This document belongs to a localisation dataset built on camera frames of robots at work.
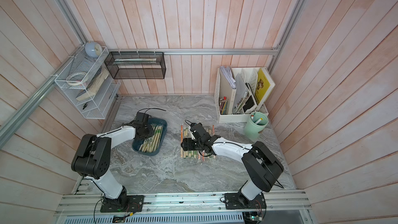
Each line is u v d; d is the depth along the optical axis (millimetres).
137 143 925
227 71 928
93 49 816
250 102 964
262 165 451
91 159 492
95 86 802
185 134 981
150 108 907
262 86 958
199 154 760
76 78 749
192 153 902
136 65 1036
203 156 728
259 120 928
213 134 700
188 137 781
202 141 685
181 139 957
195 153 902
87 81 724
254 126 859
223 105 932
